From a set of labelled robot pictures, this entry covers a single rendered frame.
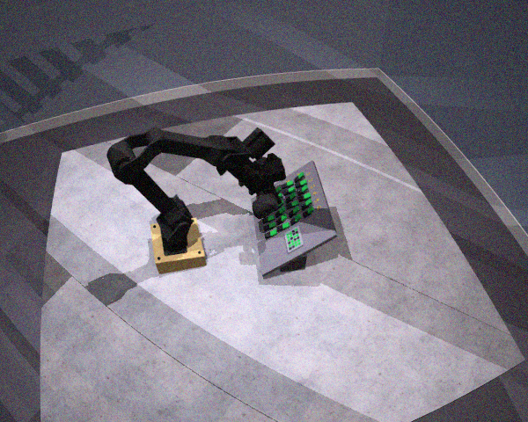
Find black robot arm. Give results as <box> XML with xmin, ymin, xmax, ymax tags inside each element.
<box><xmin>106</xmin><ymin>127</ymin><xmax>286</xmax><ymax>256</ymax></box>

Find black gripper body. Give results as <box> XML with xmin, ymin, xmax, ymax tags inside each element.
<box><xmin>238</xmin><ymin>157</ymin><xmax>279</xmax><ymax>219</ymax></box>

